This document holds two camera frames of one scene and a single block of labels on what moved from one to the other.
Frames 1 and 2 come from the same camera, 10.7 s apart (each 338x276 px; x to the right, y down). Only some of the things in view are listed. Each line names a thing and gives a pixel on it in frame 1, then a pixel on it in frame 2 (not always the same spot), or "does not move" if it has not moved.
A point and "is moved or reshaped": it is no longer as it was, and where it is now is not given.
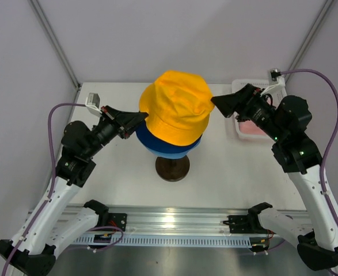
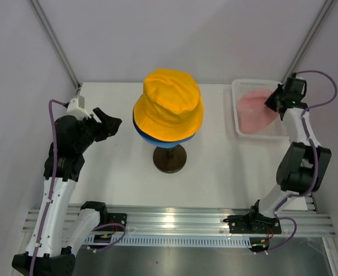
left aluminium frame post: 54,43 does not move
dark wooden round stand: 172,169 to 170,160
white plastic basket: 278,95 does not move
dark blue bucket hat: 144,138 to 159,141
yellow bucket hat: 178,104 is moved or reshaped
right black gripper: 242,102 to 269,102
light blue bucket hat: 165,155 to 167,144
